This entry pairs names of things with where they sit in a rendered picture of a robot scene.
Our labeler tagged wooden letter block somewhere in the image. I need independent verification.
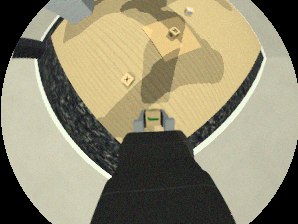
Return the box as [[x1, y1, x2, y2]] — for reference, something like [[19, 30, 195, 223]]
[[185, 7, 194, 16], [168, 27, 181, 39], [121, 73, 135, 86], [145, 108, 161, 126]]

